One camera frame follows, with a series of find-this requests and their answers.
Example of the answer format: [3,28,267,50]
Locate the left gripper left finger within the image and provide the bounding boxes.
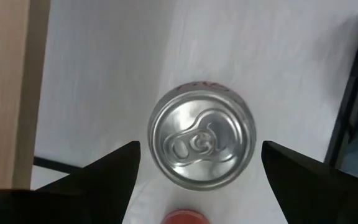
[0,140,142,224]

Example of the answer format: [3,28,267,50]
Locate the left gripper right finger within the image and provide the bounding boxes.
[261,140,358,224]

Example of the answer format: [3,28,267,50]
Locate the wooden shelf black metal frame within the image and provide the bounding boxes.
[0,0,83,190]

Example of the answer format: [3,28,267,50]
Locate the white table mat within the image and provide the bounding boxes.
[29,0,358,224]

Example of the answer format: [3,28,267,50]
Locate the black metal table frame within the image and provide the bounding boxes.
[323,0,358,175]

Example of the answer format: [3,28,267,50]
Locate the red cola can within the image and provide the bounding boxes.
[160,208,211,224]

